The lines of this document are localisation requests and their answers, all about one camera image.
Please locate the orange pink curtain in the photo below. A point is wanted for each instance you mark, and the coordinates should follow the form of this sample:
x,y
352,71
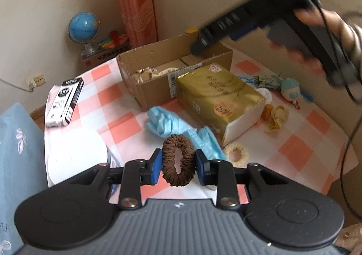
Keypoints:
x,y
138,16

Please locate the blue globe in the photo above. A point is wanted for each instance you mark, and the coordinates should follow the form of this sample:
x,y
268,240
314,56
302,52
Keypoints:
x,y
83,28

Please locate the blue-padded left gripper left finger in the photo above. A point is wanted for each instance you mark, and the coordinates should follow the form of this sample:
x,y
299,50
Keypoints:
x,y
132,176

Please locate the beige cloth in box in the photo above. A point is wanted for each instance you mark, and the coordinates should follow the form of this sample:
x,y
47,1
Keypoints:
x,y
148,73

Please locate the cream fabric bow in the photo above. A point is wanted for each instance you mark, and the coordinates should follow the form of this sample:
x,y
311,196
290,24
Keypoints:
x,y
279,115

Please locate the blue floral pillow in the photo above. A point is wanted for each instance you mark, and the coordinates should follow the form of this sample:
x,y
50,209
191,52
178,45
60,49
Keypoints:
x,y
23,172

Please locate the checkered tablecloth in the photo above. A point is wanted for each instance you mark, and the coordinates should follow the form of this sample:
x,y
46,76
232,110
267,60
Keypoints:
x,y
109,124

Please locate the yellow toy car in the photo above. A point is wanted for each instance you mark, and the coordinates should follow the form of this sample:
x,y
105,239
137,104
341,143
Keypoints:
x,y
191,30

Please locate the person's right hand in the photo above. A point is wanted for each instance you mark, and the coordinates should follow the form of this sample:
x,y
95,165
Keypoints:
x,y
324,44

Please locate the black white carton box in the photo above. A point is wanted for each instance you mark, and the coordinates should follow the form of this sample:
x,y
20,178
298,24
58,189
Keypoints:
x,y
63,106

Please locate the wall power socket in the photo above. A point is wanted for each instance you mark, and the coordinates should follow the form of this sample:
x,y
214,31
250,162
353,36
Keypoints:
x,y
34,81

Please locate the orange earplug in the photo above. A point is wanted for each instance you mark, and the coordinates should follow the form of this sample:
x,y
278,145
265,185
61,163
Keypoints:
x,y
266,112

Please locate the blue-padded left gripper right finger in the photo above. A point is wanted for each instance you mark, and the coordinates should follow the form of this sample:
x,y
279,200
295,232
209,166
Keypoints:
x,y
221,174

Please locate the brown hair scrunchie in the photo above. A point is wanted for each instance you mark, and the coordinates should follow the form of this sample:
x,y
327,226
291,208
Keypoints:
x,y
178,160

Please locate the cardboard box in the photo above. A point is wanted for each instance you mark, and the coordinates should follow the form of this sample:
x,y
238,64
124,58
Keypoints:
x,y
172,52

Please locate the cream hair scrunchie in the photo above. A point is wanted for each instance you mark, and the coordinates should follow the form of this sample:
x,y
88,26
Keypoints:
x,y
237,154

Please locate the gold tissue pack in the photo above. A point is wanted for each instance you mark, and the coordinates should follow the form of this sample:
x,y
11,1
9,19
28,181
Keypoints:
x,y
218,99

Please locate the blue glove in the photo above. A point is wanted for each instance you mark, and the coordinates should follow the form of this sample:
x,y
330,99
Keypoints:
x,y
165,123

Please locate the colourful toy on box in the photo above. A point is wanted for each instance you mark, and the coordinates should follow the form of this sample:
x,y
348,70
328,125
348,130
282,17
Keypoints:
x,y
114,40

